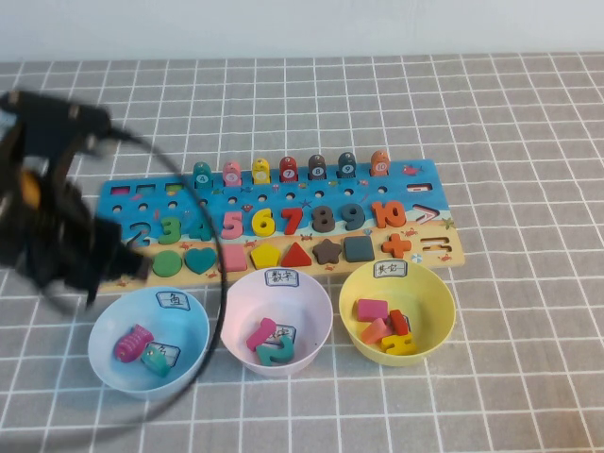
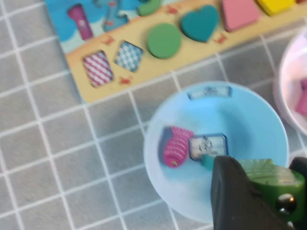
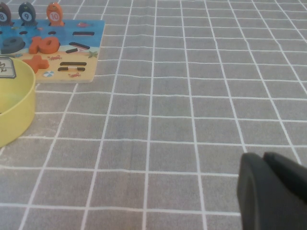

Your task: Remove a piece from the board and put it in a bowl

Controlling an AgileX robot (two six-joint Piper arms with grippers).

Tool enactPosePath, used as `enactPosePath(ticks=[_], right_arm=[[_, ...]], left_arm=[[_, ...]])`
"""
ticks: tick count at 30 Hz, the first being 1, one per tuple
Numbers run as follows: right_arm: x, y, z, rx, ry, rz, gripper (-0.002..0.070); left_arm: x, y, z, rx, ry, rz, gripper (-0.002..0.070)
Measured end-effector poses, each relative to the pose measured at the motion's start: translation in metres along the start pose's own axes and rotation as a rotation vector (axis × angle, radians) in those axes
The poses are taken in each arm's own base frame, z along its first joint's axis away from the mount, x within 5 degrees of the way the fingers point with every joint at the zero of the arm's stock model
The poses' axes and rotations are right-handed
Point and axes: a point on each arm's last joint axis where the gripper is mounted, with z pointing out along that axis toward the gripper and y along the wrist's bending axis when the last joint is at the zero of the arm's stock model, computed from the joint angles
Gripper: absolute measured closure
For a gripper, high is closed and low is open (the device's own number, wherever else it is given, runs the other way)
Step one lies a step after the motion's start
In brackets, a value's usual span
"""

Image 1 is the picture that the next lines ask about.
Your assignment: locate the red wooden triangle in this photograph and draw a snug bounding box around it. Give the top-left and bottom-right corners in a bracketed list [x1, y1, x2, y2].
[280, 239, 313, 267]

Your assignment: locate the orange wooden rhombus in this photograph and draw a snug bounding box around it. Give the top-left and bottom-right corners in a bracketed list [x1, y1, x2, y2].
[361, 318, 389, 345]

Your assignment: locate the red wooden sign piece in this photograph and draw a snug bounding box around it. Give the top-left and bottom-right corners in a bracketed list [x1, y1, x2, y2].
[389, 309, 410, 337]

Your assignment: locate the orange wooden plus sign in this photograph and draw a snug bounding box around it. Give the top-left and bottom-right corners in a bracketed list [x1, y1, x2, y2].
[380, 232, 412, 260]

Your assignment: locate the dark blue wooden number nine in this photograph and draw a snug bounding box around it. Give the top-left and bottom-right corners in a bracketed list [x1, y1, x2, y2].
[340, 201, 367, 231]

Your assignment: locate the pink wooden number five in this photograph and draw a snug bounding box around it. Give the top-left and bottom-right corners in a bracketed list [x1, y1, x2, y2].
[220, 209, 245, 240]

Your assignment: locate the brown fish number eight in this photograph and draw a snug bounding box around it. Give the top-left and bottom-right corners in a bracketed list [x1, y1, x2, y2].
[308, 152, 328, 180]

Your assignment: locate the teal fish number two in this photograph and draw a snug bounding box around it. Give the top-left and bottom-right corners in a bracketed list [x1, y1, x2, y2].
[140, 346, 174, 378]

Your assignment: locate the teal wooden heart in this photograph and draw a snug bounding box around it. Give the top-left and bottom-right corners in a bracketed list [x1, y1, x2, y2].
[183, 244, 217, 274]

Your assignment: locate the brown wooden number eight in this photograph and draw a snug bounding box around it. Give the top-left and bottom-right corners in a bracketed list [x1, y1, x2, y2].
[311, 203, 337, 233]

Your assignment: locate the yellow wooden sign piece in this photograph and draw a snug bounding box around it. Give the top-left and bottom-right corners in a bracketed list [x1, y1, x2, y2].
[379, 332, 419, 355]

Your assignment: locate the dark blue wooden square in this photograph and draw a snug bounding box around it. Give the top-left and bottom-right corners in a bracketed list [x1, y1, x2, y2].
[343, 234, 376, 262]

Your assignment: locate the pink fish number five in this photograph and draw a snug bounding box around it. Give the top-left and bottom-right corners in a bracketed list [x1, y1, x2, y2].
[221, 158, 243, 187]

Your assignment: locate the green wooden number three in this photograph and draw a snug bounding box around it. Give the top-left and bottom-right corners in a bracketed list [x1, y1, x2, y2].
[158, 212, 183, 245]

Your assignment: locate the pink wooden number one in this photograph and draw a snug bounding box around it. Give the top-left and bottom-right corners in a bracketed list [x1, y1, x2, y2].
[245, 317, 278, 351]

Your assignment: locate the teal wooden number four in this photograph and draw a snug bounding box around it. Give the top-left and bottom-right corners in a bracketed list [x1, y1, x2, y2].
[188, 211, 216, 242]

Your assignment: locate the wooden number puzzle board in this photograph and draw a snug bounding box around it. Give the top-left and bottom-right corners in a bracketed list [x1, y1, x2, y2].
[93, 158, 466, 292]

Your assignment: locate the light blue plastic bowl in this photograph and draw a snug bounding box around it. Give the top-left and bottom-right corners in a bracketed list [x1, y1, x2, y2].
[87, 285, 210, 401]

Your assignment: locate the teal wooden number two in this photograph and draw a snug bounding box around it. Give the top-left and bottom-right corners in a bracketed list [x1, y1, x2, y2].
[256, 333, 296, 367]

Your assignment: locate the thin black camera cable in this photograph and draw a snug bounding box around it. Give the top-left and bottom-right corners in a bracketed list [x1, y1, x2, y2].
[65, 126, 228, 447]

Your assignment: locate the orange fish number ten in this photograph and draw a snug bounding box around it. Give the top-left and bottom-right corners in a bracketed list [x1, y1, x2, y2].
[370, 149, 392, 177]

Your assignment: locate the pink wooden trapezoid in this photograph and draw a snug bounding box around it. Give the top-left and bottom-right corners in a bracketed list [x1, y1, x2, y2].
[221, 243, 249, 271]

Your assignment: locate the grey checkered tablecloth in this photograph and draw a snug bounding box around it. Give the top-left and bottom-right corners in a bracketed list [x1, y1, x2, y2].
[0, 52, 604, 453]

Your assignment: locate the brown wooden star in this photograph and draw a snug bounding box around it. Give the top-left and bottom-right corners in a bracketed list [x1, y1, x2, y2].
[311, 236, 344, 264]

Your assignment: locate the yellow wooden number six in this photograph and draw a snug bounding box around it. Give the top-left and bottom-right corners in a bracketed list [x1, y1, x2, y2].
[251, 206, 277, 237]

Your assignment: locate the pink wooden rectangle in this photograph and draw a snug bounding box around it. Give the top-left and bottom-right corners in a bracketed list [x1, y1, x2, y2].
[354, 298, 390, 324]

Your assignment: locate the red fish number seven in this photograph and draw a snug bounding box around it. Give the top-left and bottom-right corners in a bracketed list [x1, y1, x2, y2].
[278, 154, 299, 183]

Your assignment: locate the teal fish number four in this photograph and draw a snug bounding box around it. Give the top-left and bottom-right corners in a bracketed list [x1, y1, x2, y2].
[192, 159, 213, 189]

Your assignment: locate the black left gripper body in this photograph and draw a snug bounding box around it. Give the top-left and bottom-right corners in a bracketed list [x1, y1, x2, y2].
[0, 93, 124, 289]

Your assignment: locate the green wooden circle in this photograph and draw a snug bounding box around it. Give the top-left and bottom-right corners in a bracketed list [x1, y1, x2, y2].
[150, 247, 184, 276]

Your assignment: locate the yellow plastic bowl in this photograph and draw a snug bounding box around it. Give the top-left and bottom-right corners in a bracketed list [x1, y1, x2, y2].
[338, 260, 458, 368]

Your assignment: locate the orange wooden number ten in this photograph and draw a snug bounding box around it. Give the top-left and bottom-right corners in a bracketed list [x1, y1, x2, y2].
[370, 199, 408, 228]

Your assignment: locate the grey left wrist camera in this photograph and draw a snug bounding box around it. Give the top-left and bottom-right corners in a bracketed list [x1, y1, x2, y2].
[84, 133, 118, 160]

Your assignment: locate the light pink plastic bowl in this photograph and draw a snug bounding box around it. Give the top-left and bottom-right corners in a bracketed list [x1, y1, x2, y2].
[216, 268, 334, 378]

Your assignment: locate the yellow wooden pentagon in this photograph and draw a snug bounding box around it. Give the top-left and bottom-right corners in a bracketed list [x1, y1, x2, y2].
[249, 241, 282, 269]

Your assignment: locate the magenta wooden fish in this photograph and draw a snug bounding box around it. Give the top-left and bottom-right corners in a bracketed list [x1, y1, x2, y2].
[112, 323, 155, 363]

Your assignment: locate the dark blue fish number nine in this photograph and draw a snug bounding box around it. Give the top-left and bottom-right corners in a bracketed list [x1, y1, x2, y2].
[337, 150, 359, 179]

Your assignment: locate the red wooden number seven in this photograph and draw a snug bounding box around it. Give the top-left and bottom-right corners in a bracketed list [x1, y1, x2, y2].
[281, 205, 306, 235]

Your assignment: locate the yellow fish number six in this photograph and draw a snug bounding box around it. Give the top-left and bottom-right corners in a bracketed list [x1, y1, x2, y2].
[251, 156, 272, 184]

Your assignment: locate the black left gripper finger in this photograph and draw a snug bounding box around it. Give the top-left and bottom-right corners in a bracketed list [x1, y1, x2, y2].
[96, 219, 152, 279]
[70, 266, 103, 309]

